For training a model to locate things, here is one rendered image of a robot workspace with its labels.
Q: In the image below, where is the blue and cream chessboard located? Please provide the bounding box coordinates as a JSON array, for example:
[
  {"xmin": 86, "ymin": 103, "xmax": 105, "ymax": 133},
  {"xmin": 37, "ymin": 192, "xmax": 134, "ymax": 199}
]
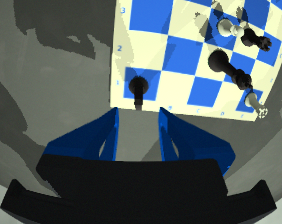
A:
[{"xmin": 111, "ymin": 0, "xmax": 282, "ymax": 121}]

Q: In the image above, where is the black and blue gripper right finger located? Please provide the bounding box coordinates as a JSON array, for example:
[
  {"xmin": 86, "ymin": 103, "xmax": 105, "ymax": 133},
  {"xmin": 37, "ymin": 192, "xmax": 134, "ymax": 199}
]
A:
[{"xmin": 158, "ymin": 107, "xmax": 236, "ymax": 176}]

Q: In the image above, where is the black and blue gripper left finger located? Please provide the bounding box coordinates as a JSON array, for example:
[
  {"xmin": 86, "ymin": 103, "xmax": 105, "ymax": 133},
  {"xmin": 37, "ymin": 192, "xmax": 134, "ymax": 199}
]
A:
[{"xmin": 42, "ymin": 107, "xmax": 119, "ymax": 161}]

